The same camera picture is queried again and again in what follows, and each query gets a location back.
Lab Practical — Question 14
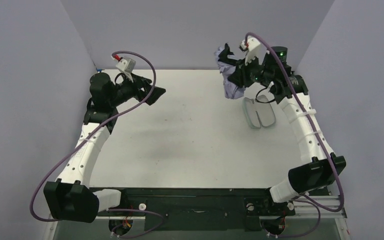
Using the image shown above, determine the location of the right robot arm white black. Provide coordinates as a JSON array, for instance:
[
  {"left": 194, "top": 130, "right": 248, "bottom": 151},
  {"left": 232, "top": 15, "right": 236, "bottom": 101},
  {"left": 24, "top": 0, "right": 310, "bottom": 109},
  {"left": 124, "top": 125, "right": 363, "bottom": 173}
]
[{"left": 214, "top": 44, "right": 346, "bottom": 203}]

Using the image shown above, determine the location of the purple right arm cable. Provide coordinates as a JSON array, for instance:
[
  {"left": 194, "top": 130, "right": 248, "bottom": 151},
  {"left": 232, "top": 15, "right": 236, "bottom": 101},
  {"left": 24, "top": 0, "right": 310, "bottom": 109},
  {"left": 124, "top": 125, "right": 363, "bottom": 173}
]
[{"left": 245, "top": 32, "right": 345, "bottom": 239}]

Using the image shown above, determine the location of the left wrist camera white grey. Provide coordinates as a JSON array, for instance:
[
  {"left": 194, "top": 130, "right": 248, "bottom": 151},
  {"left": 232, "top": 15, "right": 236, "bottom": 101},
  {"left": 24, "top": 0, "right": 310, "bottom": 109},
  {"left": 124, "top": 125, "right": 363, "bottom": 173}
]
[{"left": 112, "top": 55, "right": 136, "bottom": 82}]

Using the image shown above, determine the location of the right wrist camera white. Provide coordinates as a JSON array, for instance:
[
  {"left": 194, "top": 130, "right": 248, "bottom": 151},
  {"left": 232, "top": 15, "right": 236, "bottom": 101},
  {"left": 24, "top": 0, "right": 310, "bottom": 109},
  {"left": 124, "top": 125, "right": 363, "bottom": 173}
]
[{"left": 239, "top": 35, "right": 268, "bottom": 67}]

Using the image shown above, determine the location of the lilac black umbrella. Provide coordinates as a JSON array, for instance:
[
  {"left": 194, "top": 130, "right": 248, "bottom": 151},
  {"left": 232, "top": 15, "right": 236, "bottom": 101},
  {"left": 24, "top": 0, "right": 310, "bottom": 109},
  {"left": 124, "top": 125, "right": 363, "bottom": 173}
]
[{"left": 214, "top": 46, "right": 246, "bottom": 100}]

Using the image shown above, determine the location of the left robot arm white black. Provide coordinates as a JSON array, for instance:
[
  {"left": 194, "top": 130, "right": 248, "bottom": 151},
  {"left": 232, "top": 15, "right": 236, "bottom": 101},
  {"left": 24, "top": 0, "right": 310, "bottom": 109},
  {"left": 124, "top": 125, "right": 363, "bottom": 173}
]
[{"left": 43, "top": 72, "right": 166, "bottom": 223}]

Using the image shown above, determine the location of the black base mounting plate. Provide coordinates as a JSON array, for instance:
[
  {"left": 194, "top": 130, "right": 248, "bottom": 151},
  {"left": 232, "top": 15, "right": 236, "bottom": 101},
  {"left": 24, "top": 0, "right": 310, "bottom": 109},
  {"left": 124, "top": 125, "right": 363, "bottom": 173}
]
[{"left": 97, "top": 187, "right": 304, "bottom": 232}]

